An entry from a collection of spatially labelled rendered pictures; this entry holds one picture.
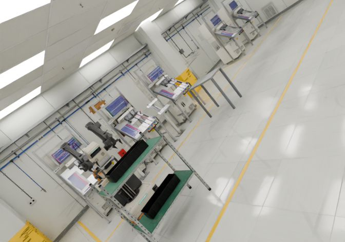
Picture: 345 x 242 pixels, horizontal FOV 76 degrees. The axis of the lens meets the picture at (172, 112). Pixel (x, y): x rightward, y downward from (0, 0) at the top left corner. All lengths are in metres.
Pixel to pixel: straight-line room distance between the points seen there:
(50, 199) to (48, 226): 0.60
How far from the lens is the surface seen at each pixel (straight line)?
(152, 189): 3.69
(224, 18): 9.75
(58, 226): 6.57
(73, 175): 4.83
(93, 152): 3.39
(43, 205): 6.46
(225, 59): 8.68
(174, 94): 5.69
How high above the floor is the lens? 1.60
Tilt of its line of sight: 11 degrees down
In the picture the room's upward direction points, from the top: 40 degrees counter-clockwise
